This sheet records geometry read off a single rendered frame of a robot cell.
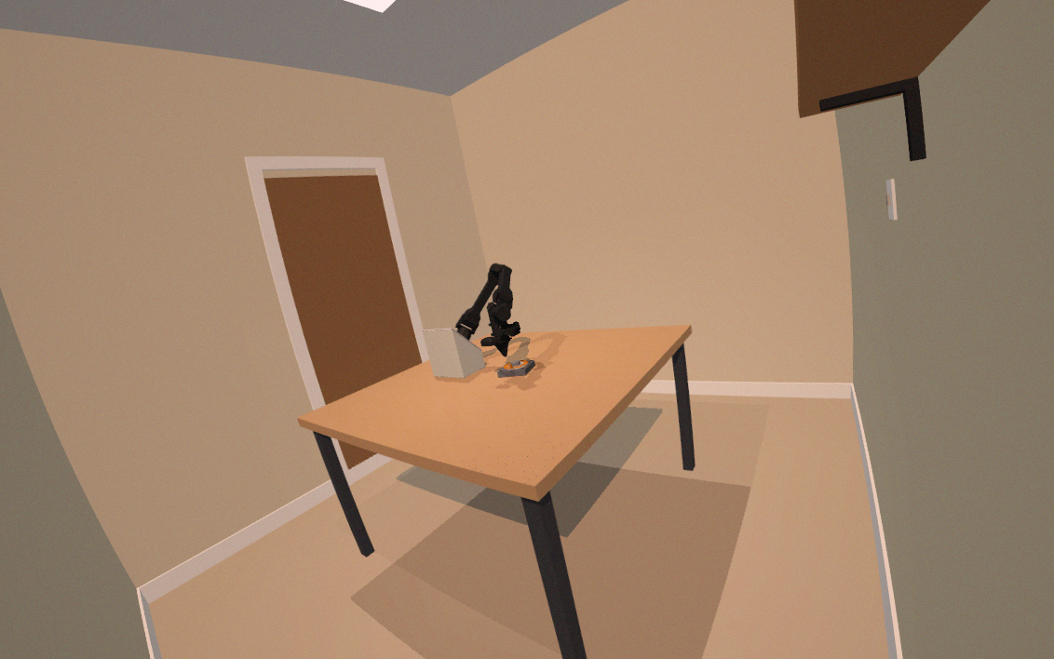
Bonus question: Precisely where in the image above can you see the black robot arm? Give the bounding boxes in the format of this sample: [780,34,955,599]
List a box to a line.
[456,263,520,340]

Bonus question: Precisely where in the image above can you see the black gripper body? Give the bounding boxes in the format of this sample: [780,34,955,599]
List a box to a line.
[480,319,509,346]

